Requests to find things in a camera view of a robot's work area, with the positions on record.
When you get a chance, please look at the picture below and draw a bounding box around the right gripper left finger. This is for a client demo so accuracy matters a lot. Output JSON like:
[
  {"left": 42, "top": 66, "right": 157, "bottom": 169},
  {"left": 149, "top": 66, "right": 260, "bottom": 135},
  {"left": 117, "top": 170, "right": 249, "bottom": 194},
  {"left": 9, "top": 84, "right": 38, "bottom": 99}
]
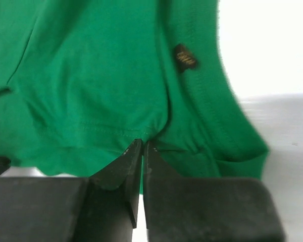
[{"left": 0, "top": 139, "right": 142, "bottom": 241}]

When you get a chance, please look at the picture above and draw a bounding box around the green t shirt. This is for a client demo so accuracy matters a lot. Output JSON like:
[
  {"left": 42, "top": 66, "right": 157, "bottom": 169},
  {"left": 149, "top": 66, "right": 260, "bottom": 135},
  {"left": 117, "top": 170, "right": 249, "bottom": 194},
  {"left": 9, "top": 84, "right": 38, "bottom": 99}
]
[{"left": 0, "top": 0, "right": 271, "bottom": 196}]

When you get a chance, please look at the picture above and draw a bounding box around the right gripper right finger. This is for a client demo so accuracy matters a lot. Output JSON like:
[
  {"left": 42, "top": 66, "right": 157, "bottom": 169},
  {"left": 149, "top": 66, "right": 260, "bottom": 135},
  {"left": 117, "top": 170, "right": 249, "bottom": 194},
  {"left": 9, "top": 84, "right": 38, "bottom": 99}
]
[{"left": 143, "top": 142, "right": 285, "bottom": 242}]

